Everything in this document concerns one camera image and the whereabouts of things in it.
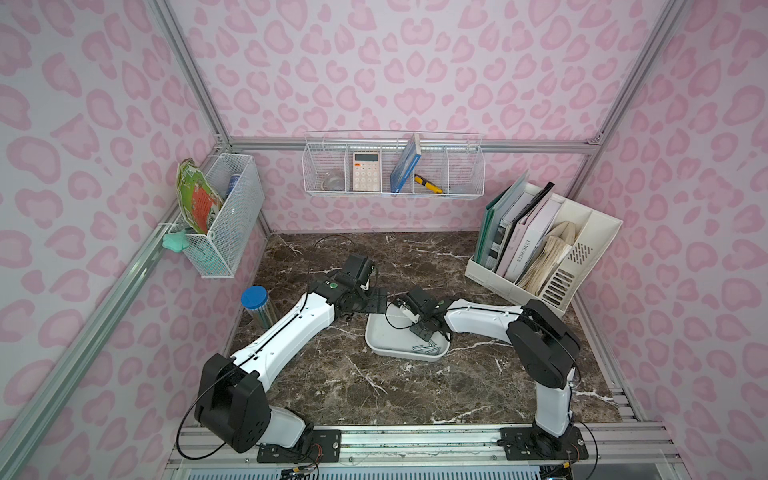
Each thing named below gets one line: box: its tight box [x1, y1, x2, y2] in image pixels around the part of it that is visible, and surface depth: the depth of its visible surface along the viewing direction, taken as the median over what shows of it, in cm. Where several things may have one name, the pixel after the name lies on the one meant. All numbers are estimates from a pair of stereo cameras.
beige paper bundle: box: [518, 221, 576, 296], surface depth 92 cm
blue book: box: [390, 133, 422, 193], surface depth 90 cm
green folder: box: [474, 170, 530, 266], surface depth 89 cm
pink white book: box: [496, 197, 562, 283], surface depth 90 cm
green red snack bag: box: [176, 158, 223, 234], surface depth 74 cm
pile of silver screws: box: [412, 339, 441, 355], surface depth 90 cm
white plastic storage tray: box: [365, 301, 451, 362], surface depth 90 cm
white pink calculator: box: [353, 152, 380, 191], surface depth 97 cm
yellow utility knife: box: [414, 174, 444, 194], surface depth 100 cm
